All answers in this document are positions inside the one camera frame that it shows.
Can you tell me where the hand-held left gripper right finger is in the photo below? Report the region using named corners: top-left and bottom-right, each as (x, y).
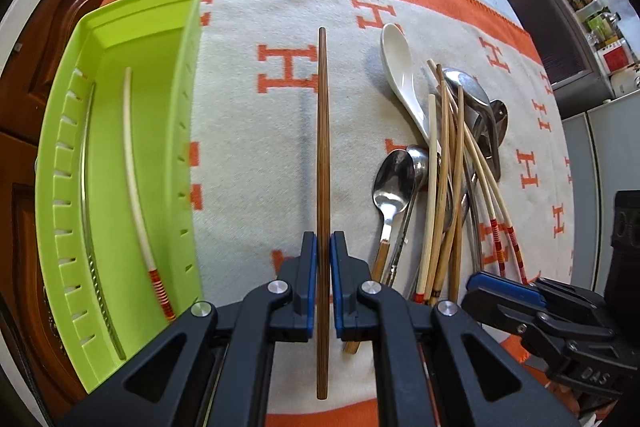
top-left (329, 231), bottom-right (583, 427)

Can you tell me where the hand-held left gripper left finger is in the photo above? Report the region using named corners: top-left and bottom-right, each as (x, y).
top-left (57, 231), bottom-right (319, 427)

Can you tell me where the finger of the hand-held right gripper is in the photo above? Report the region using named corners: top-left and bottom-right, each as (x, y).
top-left (461, 289), bottom-right (617, 348)
top-left (467, 271), bottom-right (608, 309)

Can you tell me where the white chopstick with red stripes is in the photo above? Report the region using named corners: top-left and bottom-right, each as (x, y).
top-left (436, 63), bottom-right (528, 285)
top-left (426, 59), bottom-right (503, 275)
top-left (122, 67), bottom-right (176, 324)

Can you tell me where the dark brown wooden chopstick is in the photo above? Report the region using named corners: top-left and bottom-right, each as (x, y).
top-left (316, 27), bottom-right (332, 400)

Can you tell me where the green plastic utensil tray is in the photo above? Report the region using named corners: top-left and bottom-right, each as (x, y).
top-left (34, 0), bottom-right (205, 395)

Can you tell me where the long metal spoon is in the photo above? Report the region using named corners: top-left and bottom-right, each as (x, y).
top-left (462, 177), bottom-right (483, 275)

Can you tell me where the light grey refrigerator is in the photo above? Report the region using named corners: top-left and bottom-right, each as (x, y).
top-left (559, 91), bottom-right (640, 293)

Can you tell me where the tan bamboo chopstick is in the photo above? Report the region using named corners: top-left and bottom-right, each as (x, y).
top-left (431, 79), bottom-right (451, 303)
top-left (447, 84), bottom-right (467, 303)

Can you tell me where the pale bamboo chopstick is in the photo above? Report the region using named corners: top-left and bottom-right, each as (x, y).
top-left (415, 94), bottom-right (440, 303)

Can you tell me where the steel fork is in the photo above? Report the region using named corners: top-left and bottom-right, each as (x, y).
top-left (385, 146), bottom-right (432, 288)

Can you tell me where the beige and orange printed blanket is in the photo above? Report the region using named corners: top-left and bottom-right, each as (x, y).
top-left (100, 0), bottom-right (576, 427)

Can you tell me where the dark metal spoon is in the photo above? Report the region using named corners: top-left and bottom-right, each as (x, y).
top-left (487, 99), bottom-right (509, 158)

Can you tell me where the stainless steel soup spoon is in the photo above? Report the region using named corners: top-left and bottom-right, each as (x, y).
top-left (441, 67), bottom-right (502, 180)

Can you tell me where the silver metal chopstick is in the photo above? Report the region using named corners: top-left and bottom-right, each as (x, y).
top-left (80, 82), bottom-right (126, 360)

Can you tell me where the white ceramic spoon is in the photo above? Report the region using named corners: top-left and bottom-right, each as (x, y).
top-left (381, 23), bottom-right (443, 155)

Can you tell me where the dark grey cabinet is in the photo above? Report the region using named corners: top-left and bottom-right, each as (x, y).
top-left (479, 0), bottom-right (598, 118)

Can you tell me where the metal spoon with wooden handle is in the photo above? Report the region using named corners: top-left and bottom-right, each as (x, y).
top-left (371, 150), bottom-right (417, 288)

